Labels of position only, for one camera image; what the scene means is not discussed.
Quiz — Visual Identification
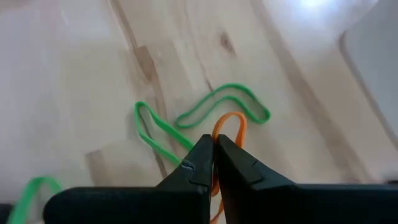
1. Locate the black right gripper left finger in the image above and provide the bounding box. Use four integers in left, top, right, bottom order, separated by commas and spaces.
43, 134, 215, 224

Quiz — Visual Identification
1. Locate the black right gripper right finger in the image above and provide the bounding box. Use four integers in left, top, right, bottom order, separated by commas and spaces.
215, 134, 398, 224

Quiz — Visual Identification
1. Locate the green rubber band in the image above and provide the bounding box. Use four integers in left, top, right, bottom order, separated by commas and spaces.
6, 176, 63, 224
174, 82, 272, 129
134, 100, 196, 166

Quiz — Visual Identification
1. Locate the orange rubber band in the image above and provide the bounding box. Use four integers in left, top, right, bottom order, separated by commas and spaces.
208, 111, 248, 224

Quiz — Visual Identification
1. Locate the white plastic basket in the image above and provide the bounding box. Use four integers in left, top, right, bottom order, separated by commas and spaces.
338, 18, 398, 144

